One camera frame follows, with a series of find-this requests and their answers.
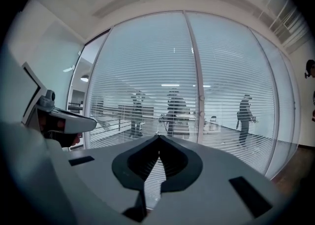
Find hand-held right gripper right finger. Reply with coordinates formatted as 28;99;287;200
147;134;291;225

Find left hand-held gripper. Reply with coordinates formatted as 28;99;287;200
21;61;97;135

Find person's left hand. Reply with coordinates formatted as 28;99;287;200
40;117;82;150

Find black metal railing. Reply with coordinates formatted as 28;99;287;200
68;100;84;113

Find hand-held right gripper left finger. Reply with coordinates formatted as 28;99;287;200
63;134;160;214

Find white air vent grille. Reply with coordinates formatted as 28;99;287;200
282;18;297;30

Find white window frame post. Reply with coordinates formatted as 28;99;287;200
83;26;114;150
184;11;206;145

